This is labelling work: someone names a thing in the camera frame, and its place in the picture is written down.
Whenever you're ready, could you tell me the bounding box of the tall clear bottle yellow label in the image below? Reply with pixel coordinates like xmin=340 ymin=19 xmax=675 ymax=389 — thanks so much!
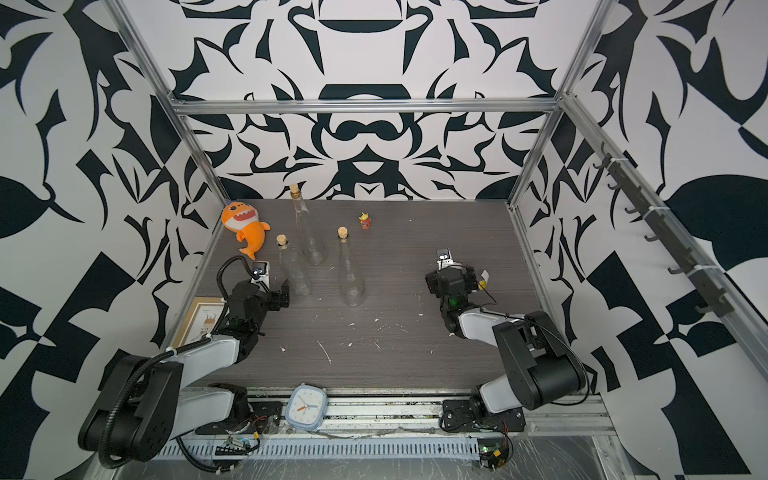
xmin=337 ymin=227 xmax=365 ymax=307

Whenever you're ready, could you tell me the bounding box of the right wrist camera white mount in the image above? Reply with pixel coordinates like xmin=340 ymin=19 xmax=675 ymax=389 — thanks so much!
xmin=436 ymin=248 xmax=456 ymax=271

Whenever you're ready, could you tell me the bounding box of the orange shark plush toy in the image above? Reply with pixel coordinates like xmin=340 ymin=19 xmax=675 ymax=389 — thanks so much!
xmin=221 ymin=201 xmax=271 ymax=260

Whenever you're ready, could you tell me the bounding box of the small red yellow toy figure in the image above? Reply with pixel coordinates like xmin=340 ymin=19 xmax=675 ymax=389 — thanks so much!
xmin=359 ymin=212 xmax=371 ymax=230

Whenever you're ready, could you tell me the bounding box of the light blue alarm clock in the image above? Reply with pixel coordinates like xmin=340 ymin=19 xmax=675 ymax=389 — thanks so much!
xmin=284 ymin=384 xmax=328 ymax=432

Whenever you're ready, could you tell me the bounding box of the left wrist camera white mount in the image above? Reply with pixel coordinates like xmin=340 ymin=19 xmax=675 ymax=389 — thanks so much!
xmin=250 ymin=260 xmax=270 ymax=291

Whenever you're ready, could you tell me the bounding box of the green circuit board right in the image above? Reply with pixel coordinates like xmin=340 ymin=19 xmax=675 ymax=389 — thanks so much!
xmin=479 ymin=442 xmax=514 ymax=471

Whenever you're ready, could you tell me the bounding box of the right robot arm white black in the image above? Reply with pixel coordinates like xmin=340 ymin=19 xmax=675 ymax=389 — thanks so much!
xmin=425 ymin=263 xmax=587 ymax=414

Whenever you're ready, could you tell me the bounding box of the wooden picture frame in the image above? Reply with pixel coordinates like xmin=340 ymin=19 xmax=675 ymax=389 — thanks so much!
xmin=171 ymin=296 xmax=225 ymax=348

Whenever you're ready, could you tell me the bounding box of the white slotted cable duct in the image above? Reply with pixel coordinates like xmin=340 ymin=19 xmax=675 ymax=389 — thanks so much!
xmin=185 ymin=437 xmax=480 ymax=461

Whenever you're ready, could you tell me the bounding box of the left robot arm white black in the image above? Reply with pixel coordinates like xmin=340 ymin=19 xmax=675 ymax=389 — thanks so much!
xmin=77 ymin=281 xmax=290 ymax=468

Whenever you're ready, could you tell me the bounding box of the small clear bottle with cork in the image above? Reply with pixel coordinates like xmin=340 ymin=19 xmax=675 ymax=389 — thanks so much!
xmin=276 ymin=234 xmax=311 ymax=296

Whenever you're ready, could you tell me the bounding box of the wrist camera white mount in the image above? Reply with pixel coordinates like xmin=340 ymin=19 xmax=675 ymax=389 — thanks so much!
xmin=250 ymin=260 xmax=270 ymax=291
xmin=436 ymin=248 xmax=456 ymax=271

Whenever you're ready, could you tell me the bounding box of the circuit board with wires left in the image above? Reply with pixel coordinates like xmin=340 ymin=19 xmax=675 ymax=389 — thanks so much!
xmin=214 ymin=431 xmax=261 ymax=457

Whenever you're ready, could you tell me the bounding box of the clear glass bottle with cork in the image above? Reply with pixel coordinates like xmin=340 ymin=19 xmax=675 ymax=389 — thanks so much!
xmin=289 ymin=184 xmax=326 ymax=266

